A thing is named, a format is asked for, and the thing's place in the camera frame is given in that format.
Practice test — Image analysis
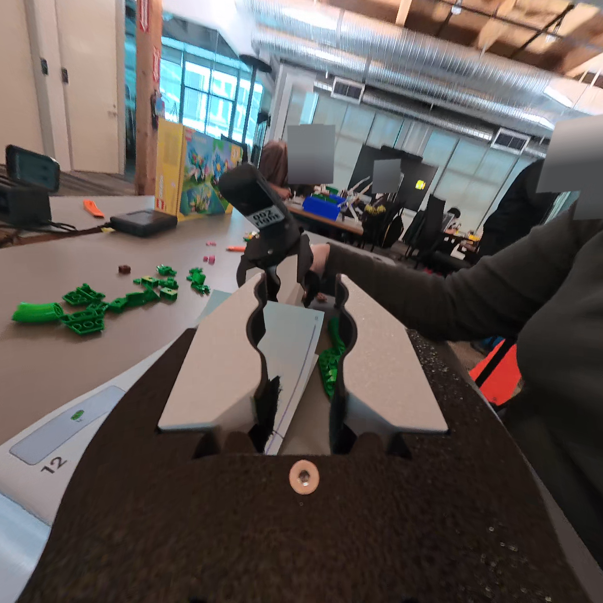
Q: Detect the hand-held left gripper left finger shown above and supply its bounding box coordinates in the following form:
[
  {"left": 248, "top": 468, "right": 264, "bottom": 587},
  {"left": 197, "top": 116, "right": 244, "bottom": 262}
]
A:
[{"left": 158, "top": 272, "right": 283, "bottom": 455}]

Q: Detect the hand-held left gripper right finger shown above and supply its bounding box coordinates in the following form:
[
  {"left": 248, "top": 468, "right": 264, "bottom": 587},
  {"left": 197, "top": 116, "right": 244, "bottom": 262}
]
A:
[{"left": 332, "top": 274, "right": 449, "bottom": 454}]

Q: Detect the white instruction booklet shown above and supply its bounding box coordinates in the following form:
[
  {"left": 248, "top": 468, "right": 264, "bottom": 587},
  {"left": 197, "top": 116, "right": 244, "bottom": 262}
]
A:
[{"left": 0, "top": 290, "right": 327, "bottom": 603}]

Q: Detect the green brick leaf build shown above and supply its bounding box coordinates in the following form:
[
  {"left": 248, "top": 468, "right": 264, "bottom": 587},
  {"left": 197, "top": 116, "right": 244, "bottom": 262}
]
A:
[{"left": 318, "top": 316, "right": 347, "bottom": 399}]

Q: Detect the grey desk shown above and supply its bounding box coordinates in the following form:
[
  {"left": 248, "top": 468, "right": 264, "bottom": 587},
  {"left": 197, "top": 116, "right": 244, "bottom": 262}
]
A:
[{"left": 0, "top": 194, "right": 603, "bottom": 603}]

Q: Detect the person's right hand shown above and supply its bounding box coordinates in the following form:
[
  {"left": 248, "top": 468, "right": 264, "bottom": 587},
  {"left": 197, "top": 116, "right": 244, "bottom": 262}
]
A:
[{"left": 308, "top": 242, "right": 331, "bottom": 279}]

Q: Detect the tan office table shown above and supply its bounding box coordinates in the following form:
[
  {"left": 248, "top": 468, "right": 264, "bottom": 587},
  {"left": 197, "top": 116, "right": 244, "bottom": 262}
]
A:
[{"left": 285, "top": 203, "right": 364, "bottom": 236}]

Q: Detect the blue plastic bin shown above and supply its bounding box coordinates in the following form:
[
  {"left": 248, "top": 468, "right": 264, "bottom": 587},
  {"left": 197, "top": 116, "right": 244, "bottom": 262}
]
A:
[{"left": 302, "top": 194, "right": 347, "bottom": 221}]

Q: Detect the colourful toy box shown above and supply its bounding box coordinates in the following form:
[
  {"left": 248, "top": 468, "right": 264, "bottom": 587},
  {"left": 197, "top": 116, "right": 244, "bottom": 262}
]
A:
[{"left": 155, "top": 118, "right": 246, "bottom": 222}]

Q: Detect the large black screen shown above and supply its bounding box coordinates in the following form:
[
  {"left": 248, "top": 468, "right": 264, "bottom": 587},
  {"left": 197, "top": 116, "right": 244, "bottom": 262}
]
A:
[{"left": 346, "top": 144, "right": 439, "bottom": 213}]

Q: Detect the black rectangular device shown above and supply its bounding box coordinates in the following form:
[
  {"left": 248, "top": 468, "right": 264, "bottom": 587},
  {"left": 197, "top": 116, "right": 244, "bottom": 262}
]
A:
[{"left": 110, "top": 209, "right": 179, "bottom": 239}]

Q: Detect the cluster of small green bricks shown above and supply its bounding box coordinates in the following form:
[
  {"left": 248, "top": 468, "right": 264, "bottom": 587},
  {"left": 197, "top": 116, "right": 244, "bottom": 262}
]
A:
[{"left": 12, "top": 264, "right": 212, "bottom": 336}]

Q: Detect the black office chair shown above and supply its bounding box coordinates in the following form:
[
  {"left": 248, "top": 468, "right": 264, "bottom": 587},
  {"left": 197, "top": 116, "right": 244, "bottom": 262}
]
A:
[{"left": 404, "top": 195, "right": 447, "bottom": 258}]

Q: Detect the white door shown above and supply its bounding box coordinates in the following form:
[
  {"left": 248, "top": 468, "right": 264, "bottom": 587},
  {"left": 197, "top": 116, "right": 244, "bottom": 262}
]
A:
[
  {"left": 54, "top": 0, "right": 121, "bottom": 173},
  {"left": 0, "top": 0, "right": 46, "bottom": 154}
]

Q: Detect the grey charger dock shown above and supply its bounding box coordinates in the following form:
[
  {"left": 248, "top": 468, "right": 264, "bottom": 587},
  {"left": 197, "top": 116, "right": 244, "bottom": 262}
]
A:
[{"left": 0, "top": 144, "right": 61, "bottom": 227}]

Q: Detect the white duct vent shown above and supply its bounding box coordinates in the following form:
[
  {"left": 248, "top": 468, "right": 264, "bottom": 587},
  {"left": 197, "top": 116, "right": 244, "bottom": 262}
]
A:
[
  {"left": 331, "top": 76, "right": 366, "bottom": 104},
  {"left": 490, "top": 127, "right": 531, "bottom": 153}
]

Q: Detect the silver air duct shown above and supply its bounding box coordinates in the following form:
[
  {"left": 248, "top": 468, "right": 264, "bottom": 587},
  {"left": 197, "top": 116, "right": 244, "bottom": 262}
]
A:
[
  {"left": 313, "top": 80, "right": 547, "bottom": 156},
  {"left": 252, "top": 12, "right": 566, "bottom": 102}
]

